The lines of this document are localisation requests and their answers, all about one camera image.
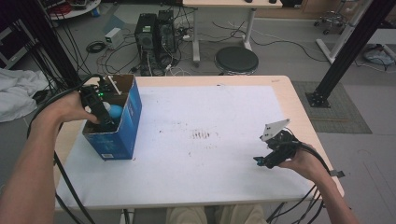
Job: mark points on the black metal stand with base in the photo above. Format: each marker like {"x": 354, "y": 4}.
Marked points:
{"x": 351, "y": 49}

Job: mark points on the office chair base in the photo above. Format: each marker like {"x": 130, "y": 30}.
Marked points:
{"x": 331, "y": 21}

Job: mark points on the black computer tower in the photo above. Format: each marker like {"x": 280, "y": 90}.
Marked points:
{"x": 166, "y": 31}
{"x": 145, "y": 31}

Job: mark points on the black round stool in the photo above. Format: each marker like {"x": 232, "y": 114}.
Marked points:
{"x": 236, "y": 59}

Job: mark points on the round white table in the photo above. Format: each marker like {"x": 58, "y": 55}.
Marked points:
{"x": 77, "y": 12}

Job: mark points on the person's right hand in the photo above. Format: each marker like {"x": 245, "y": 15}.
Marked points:
{"x": 306, "y": 165}

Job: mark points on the light blue bag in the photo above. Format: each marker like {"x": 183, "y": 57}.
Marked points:
{"x": 378, "y": 57}

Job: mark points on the person's legs in beige trousers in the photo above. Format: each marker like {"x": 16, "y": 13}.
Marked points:
{"x": 186, "y": 216}

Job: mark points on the blue cardboard box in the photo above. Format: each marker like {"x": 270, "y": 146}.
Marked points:
{"x": 115, "y": 146}

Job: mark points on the small white device box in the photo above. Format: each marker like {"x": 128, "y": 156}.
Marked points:
{"x": 113, "y": 38}

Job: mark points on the white cloth heap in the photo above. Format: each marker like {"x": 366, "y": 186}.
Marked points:
{"x": 17, "y": 93}

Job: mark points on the wooden desk with white legs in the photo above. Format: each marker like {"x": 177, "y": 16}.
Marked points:
{"x": 230, "y": 3}

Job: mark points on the person's left hand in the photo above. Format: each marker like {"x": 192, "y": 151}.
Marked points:
{"x": 70, "y": 107}

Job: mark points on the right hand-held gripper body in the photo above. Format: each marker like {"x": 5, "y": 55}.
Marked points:
{"x": 283, "y": 144}

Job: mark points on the grey floor mat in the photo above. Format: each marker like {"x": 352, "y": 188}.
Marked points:
{"x": 342, "y": 115}

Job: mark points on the blue bottle with white cap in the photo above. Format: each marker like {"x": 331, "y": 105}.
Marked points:
{"x": 116, "y": 111}

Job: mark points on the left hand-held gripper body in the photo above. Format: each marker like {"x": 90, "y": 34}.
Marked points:
{"x": 95, "y": 98}

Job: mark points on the white metal stand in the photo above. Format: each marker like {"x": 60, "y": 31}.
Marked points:
{"x": 342, "y": 37}

